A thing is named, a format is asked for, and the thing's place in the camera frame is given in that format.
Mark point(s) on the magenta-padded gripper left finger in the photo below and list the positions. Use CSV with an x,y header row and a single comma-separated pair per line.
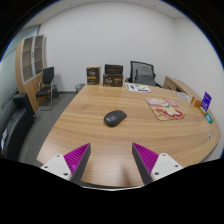
x,y
76,159

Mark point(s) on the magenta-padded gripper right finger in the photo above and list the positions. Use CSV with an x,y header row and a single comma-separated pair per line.
x,y
148,160

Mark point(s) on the black computer mouse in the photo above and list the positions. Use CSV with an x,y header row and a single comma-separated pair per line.
x,y
115,118

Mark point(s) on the pink and red printed mouse pad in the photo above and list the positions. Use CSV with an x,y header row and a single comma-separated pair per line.
x,y
165,108

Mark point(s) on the black leather sofa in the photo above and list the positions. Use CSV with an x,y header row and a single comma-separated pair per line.
x,y
15,126

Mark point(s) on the grey waste bin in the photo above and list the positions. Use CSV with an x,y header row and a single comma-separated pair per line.
x,y
79,88

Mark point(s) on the round grey disc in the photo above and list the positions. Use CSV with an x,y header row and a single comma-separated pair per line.
x,y
183,96

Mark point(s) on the white sticker sheet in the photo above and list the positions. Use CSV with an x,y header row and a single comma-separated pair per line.
x,y
137,87

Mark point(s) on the small teal box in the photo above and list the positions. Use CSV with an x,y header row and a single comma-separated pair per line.
x,y
209,117

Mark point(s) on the small orange box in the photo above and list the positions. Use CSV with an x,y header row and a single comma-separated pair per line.
x,y
196,102

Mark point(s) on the wooden side desk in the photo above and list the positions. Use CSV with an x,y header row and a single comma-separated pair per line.
x,y
175,84

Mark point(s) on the purple sign card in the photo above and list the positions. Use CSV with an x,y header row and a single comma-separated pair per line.
x,y
206,101

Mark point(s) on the grey backpack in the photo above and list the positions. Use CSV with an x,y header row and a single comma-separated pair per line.
x,y
145,76

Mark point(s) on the tall brown carton box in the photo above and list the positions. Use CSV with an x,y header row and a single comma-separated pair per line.
x,y
93,76

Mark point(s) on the wide brown carton box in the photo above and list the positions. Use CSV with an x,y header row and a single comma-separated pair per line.
x,y
113,80

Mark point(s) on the black visitor chair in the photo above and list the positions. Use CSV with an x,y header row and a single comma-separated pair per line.
x,y
48,76

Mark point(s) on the wooden shelf unit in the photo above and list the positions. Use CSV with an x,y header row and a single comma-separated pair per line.
x,y
28,85

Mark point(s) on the black mesh office chair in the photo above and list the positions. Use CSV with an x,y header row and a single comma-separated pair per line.
x,y
132,70

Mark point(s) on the black carton box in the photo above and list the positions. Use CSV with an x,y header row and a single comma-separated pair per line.
x,y
113,69

